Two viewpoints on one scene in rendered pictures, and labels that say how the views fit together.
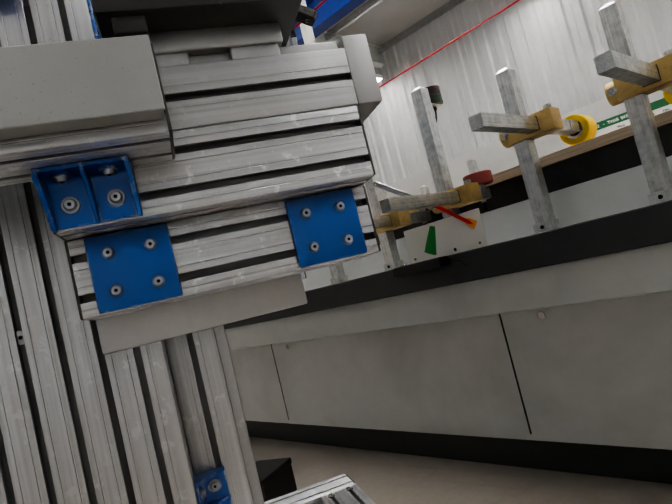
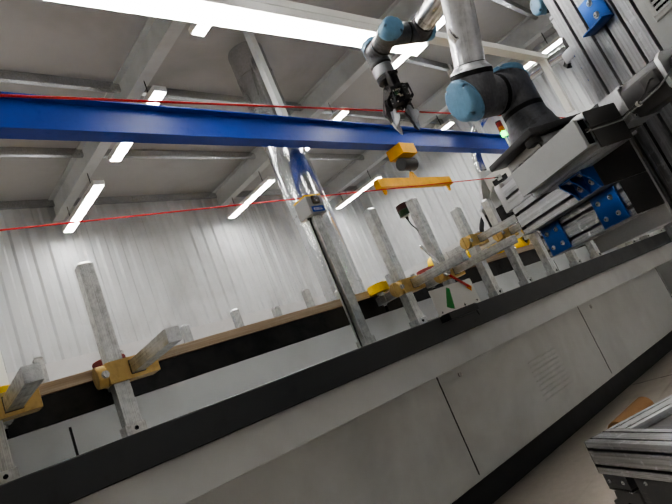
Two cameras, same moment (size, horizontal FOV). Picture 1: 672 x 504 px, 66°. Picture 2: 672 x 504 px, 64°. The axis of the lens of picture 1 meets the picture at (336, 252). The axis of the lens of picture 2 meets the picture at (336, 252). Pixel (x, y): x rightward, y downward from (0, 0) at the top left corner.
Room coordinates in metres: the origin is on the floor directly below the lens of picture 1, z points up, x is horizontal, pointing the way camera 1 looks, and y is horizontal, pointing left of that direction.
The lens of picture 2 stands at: (1.78, 1.71, 0.64)
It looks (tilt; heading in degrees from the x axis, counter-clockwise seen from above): 12 degrees up; 269
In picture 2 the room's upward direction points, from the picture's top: 23 degrees counter-clockwise
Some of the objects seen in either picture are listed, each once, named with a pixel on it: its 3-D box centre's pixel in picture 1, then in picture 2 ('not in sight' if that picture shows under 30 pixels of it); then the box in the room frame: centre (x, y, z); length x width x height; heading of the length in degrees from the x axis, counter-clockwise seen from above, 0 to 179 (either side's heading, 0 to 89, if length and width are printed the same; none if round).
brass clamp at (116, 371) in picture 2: not in sight; (126, 370); (2.31, 0.50, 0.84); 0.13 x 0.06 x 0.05; 42
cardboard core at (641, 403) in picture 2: not in sight; (632, 418); (0.90, -0.66, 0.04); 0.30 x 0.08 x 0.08; 42
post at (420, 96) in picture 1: (439, 170); (435, 253); (1.41, -0.33, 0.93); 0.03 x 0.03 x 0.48; 42
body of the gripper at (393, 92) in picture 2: not in sight; (394, 91); (1.36, 0.01, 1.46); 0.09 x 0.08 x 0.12; 107
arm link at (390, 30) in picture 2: not in sight; (391, 34); (1.31, 0.09, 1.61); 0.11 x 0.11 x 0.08; 24
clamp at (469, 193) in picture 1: (455, 198); (448, 273); (1.39, -0.35, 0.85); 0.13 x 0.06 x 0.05; 42
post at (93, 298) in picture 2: not in sight; (111, 358); (2.33, 0.51, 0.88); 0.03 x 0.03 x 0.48; 42
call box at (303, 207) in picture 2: not in sight; (310, 209); (1.78, 0.01, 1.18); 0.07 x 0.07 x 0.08; 42
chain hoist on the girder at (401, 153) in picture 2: not in sight; (406, 162); (0.35, -5.30, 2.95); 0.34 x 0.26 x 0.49; 47
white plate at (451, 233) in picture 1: (442, 238); (455, 296); (1.41, -0.29, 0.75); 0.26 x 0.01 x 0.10; 42
